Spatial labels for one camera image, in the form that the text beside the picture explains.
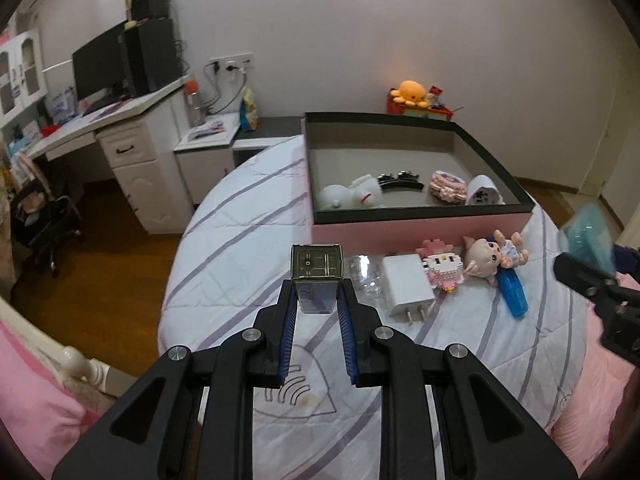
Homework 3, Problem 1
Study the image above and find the black power cable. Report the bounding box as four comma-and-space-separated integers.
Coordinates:
202, 62, 248, 116

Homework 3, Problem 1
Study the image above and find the teal plastic case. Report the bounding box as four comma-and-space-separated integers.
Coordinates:
560, 204, 616, 273

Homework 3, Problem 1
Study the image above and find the blue cosmetic box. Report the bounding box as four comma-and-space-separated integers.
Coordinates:
290, 244, 345, 315

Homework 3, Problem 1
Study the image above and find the black office chair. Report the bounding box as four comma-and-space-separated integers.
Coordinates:
10, 175, 83, 273

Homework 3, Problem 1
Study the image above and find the white round figurine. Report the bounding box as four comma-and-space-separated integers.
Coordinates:
319, 185, 353, 211

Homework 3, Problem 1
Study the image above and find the white glass-door cabinet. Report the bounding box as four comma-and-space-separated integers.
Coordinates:
0, 27, 48, 126

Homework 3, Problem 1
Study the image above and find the cream door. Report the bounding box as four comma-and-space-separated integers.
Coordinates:
575, 35, 640, 221

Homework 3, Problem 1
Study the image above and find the white nightstand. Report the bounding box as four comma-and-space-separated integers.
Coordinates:
173, 112, 241, 206

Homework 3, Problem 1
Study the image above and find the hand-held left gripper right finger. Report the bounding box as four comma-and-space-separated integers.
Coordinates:
336, 280, 578, 480

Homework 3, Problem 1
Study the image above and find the white wall outlet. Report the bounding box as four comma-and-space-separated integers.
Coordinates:
209, 51, 254, 73

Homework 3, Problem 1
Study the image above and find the orange octopus plush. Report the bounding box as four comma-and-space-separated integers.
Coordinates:
390, 79, 431, 108

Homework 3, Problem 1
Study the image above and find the pink white block cat figure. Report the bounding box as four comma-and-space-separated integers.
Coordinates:
416, 239, 463, 293

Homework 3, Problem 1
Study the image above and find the blue white carton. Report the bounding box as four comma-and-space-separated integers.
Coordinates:
47, 95, 76, 123

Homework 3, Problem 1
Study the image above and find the black computer monitor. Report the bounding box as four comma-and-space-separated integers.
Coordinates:
71, 20, 136, 103

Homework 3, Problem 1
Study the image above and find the red toy box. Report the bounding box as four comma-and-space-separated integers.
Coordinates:
385, 87, 456, 121

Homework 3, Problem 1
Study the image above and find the pink desk pad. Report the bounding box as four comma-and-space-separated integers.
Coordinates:
82, 100, 123, 121

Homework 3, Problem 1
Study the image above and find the orange-capped water bottle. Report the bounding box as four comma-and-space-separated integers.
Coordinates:
184, 79, 206, 128

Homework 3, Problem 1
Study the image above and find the pink magazine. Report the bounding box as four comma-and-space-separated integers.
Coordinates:
187, 119, 226, 138

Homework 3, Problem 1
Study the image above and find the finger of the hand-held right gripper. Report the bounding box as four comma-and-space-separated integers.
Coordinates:
614, 245, 640, 291
554, 252, 617, 306

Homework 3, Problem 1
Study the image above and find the clear plastic item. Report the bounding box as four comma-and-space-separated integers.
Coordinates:
345, 255, 386, 306

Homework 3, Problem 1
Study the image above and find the pink storage box dark rim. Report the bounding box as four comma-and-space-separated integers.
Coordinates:
301, 111, 536, 261

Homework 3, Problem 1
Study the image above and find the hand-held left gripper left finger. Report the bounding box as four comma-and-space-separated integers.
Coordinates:
52, 277, 301, 480

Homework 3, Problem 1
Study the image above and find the black box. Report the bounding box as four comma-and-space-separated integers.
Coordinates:
131, 0, 170, 23

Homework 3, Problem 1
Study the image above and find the yellow blue snack bag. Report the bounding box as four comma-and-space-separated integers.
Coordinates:
239, 87, 261, 131

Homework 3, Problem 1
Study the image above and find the black computer tower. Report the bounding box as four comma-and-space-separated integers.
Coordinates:
124, 17, 182, 96

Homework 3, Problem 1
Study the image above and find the pink printed quilt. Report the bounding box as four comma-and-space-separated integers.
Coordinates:
550, 270, 640, 480

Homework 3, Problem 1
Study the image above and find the white charger plug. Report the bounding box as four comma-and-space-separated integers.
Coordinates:
382, 254, 436, 326

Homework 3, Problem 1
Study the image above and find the black hair clip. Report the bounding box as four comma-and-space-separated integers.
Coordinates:
377, 170, 425, 195

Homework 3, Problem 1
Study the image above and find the white roll toy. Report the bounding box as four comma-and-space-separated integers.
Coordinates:
467, 175, 506, 206

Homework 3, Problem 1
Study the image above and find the white bedpost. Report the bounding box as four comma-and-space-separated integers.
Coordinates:
60, 345, 108, 391

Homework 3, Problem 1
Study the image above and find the pink bed blanket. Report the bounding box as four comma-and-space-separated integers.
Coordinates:
0, 320, 121, 480

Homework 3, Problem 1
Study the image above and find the blue plastic toy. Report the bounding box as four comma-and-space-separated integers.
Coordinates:
495, 265, 530, 318

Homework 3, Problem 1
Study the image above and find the big-headed baby doll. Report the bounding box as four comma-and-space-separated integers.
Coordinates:
461, 230, 530, 286

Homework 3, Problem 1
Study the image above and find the white desk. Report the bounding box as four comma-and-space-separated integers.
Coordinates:
25, 77, 196, 236

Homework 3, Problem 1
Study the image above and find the white dog figurine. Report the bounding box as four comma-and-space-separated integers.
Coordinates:
350, 174, 386, 208

